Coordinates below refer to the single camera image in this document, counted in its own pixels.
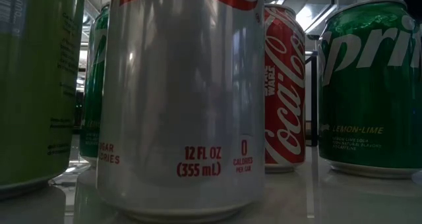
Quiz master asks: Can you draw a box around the red Coca-Cola can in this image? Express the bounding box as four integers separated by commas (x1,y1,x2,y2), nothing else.
263,3,307,174

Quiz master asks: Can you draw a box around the silver Diet Coke can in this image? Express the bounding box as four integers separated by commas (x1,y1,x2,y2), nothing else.
97,0,266,223

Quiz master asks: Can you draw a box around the silver ceiling duct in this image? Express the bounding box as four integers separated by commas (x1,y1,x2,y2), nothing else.
276,0,339,34

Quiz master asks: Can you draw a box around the green Sprite can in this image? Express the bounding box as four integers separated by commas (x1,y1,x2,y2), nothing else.
318,0,422,179
80,5,111,167

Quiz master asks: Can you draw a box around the lime green beverage can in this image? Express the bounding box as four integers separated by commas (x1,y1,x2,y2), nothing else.
0,0,86,198

